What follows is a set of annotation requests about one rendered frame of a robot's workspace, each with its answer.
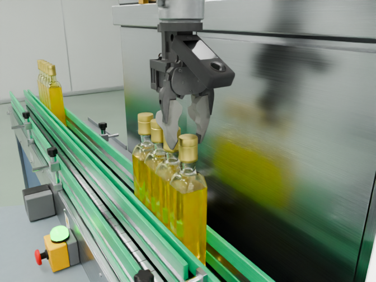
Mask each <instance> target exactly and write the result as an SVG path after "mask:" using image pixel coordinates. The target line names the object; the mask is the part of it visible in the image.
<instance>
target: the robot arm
mask: <svg viewBox="0 0 376 282"><path fill-rule="evenodd" d="M156 5H157V6H158V18H159V19H160V20H162V22H160V23H159V24H157V32H161V37H162V53H159V55H158V59H150V60H149V61H150V76H151V89H153V90H156V92H158V93H159V105H160V108H161V110H160V111H158V112H157V113H156V122H157V124H158V125H159V126H160V127H161V128H162V130H163V133H164V137H165V140H166V143H167V145H168V147H169V148H170V149H171V150H174V148H175V146H176V144H177V142H178V139H177V132H178V129H179V127H178V119H179V117H180V115H181V114H182V105H181V104H180V103H179V102H178V101H177V100H176V96H177V98H180V99H183V98H184V96H185V95H190V94H191V105H190V106H189V107H188V108H187V111H188V114H189V117H190V118H191V119H193V121H194V122H195V124H196V126H197V130H196V135H197V136H198V144H200V143H201V142H202V141H203V138H204V135H205V133H206V130H207V128H208V125H209V120H210V116H211V114H212V109H213V103H214V88H221V87H228V86H231V84H232V82H233V80H234V77H235V72H234V71H232V70H231V69H230V67H229V66H227V65H226V64H225V62H224V61H222V60H221V58H220V57H218V56H217V55H216V53H215V52H213V51H212V50H211V48H210V47H209V46H208V45H207V44H206V43H205V42H204V41H203V40H202V39H201V38H200V37H199V36H198V35H193V31H202V30H203V22H201V20H203V19H204V16H205V0H157V1H156ZM160 54H162V56H161V57H160ZM152 69H153V71H152Z"/></svg>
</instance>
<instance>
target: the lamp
mask: <svg viewBox="0 0 376 282"><path fill-rule="evenodd" d="M50 239H51V242H52V243H63V242H65V241H67V240H68V239H69V233H68V229H67V228H66V227H65V226H57V227H55V228H53V229H52V230H51V232H50Z"/></svg>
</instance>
